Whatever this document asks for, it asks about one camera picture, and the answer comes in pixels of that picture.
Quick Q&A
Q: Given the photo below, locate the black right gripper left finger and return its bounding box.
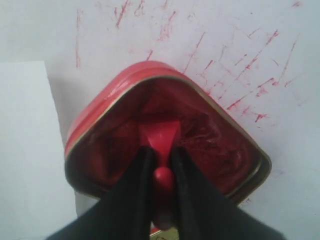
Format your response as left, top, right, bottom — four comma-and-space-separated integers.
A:
48, 146, 154, 240

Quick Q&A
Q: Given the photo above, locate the red plastic stamp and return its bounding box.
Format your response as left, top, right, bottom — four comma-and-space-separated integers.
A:
138, 120, 181, 198

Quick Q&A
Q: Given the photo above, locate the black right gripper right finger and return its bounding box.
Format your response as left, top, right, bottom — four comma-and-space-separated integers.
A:
170, 147, 285, 240

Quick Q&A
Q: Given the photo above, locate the red ink pad tin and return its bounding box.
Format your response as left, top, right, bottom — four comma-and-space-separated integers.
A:
64, 60, 272, 204

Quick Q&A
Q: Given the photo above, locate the white paper slip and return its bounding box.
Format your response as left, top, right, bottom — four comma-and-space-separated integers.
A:
0, 61, 77, 240

